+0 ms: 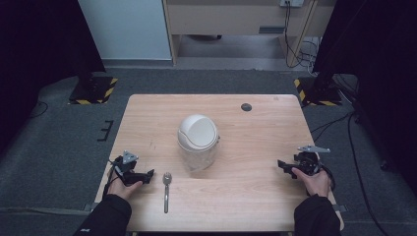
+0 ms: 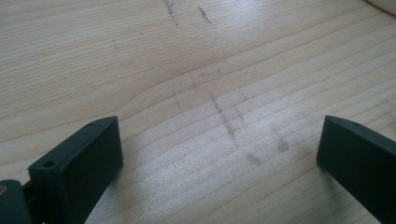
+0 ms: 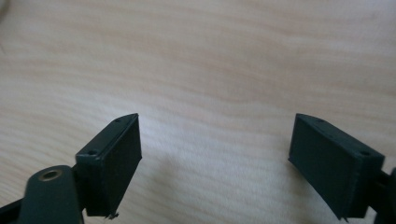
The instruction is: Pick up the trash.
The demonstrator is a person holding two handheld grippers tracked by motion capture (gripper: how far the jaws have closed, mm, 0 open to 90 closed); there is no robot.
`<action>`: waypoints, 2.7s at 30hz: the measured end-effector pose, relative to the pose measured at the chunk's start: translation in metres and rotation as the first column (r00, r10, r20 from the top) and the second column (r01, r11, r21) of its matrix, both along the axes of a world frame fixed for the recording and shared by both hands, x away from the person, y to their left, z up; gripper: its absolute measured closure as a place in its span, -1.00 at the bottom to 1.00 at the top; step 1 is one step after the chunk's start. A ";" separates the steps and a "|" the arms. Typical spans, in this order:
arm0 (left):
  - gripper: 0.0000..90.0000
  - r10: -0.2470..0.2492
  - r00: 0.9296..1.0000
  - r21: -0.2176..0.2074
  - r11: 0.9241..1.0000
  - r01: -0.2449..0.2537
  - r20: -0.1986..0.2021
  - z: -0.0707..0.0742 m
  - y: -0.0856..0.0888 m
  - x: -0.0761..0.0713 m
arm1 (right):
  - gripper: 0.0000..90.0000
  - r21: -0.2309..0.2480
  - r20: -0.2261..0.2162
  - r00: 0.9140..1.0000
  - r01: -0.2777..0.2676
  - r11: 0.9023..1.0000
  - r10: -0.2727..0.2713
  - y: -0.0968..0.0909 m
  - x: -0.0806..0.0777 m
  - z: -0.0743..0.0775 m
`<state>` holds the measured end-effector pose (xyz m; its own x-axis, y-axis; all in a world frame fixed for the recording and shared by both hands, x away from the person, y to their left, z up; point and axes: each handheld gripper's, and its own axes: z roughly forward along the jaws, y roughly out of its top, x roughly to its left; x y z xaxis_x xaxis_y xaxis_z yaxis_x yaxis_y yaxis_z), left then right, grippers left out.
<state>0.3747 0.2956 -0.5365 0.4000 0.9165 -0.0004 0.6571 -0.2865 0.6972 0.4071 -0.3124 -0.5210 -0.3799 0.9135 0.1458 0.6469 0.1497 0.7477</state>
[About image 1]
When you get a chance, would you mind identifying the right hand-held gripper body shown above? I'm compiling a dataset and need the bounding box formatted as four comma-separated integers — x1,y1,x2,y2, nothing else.
293,145,331,177

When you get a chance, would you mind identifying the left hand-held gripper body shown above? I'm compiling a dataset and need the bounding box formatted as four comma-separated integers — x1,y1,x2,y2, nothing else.
112,149,140,180

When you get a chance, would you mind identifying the person's left hand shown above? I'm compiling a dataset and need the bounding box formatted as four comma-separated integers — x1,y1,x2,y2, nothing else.
107,169,144,202

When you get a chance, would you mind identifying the person's right hand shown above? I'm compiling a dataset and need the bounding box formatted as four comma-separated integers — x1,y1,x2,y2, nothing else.
291,166,332,199

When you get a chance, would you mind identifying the metal spoon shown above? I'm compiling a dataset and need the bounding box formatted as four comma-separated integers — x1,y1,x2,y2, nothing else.
162,171,173,214

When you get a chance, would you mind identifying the white swing-lid trash can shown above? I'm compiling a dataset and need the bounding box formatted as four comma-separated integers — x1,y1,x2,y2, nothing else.
176,113,221,172

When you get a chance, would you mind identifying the black stand base striped edge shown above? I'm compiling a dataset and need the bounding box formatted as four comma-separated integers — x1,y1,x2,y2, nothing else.
68,75,119,106
293,76,343,107

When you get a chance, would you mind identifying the black curtain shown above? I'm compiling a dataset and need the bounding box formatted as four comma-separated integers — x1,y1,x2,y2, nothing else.
0,0,106,155
312,0,417,198

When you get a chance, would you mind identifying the white cabinet panel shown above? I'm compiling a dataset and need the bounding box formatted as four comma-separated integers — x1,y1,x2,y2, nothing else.
77,0,173,62

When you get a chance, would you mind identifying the right hand-held gripper cable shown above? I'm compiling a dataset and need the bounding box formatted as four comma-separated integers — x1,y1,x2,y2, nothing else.
318,162,336,192

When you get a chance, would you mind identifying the hand-held gripper cable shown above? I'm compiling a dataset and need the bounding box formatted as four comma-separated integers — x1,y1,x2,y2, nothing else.
318,162,336,192
102,158,123,199

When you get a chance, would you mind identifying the left hand-held gripper cable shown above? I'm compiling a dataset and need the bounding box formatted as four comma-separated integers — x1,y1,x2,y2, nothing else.
102,158,123,199

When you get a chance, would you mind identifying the thin black floor cable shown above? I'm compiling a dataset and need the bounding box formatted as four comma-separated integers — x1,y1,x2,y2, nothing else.
309,111,356,143

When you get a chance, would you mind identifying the long black floor cable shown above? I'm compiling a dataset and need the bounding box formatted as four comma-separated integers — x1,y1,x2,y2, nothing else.
346,111,391,236

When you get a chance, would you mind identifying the black looped floor cable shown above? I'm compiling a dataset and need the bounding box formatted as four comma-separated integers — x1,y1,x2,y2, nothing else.
29,100,49,120

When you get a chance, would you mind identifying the black cable hanging from socket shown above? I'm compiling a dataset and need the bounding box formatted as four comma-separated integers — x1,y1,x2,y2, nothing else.
283,1,320,69

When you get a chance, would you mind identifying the grey wall power socket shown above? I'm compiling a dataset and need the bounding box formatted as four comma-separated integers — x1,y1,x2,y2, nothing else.
279,0,305,9

